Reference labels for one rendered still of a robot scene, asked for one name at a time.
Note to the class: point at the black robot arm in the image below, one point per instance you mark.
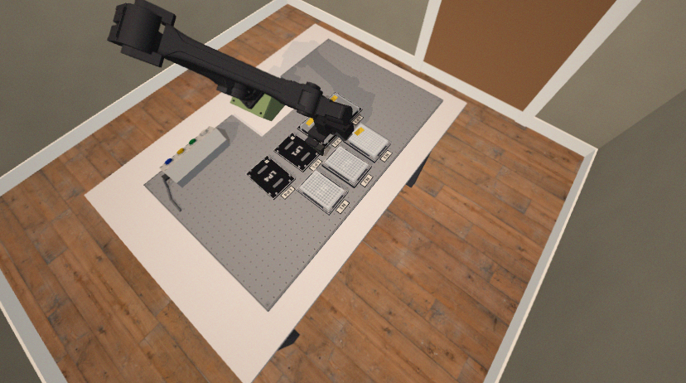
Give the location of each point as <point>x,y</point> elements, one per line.
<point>137,30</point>

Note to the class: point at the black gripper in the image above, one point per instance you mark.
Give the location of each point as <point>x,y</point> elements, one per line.
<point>313,133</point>

